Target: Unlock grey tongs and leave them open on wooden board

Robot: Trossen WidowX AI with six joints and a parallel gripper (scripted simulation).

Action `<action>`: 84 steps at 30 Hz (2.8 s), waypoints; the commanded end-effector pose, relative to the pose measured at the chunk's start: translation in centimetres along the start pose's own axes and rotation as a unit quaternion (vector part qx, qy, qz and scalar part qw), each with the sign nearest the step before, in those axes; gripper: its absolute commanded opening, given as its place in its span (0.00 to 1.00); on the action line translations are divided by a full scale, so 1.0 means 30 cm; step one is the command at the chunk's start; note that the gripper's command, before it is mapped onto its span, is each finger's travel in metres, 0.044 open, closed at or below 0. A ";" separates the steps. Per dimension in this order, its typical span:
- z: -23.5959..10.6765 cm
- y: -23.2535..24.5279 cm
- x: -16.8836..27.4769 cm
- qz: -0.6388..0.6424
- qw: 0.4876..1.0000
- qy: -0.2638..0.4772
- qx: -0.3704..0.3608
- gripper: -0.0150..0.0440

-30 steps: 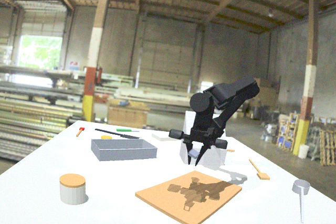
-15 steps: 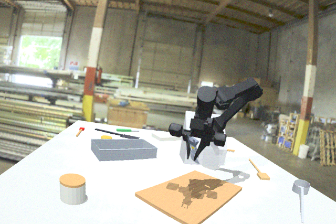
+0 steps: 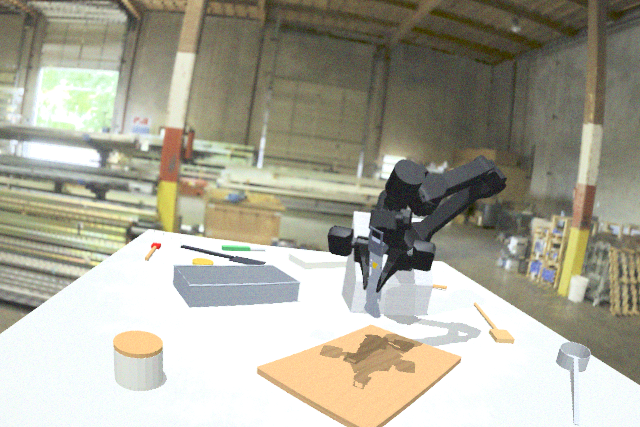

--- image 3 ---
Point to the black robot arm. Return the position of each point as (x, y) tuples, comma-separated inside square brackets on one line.
[(411, 184)]

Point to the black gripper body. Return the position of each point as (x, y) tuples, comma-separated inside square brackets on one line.
[(341, 242)]

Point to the yellow flat disc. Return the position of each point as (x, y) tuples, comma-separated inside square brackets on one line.
[(202, 261)]

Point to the white jar with tan lid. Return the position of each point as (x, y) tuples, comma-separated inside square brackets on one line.
[(138, 360)]

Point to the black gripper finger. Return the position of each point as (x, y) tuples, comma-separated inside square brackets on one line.
[(361, 255), (395, 261)]

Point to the grey metal roasting tin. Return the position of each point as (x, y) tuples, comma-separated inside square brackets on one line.
[(231, 285)]

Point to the grey saucepan with long handle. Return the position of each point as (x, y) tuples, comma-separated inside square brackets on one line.
[(574, 357)]

